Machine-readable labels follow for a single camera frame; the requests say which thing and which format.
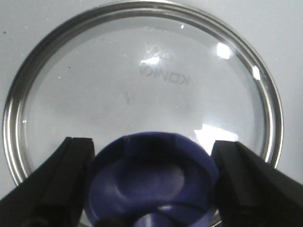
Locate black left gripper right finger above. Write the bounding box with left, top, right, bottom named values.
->
left=212, top=140, right=303, bottom=227

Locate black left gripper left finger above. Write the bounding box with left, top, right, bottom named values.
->
left=0, top=137, right=95, bottom=227

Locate glass lid with blue knob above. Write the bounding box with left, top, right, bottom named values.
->
left=2, top=1, right=284, bottom=227

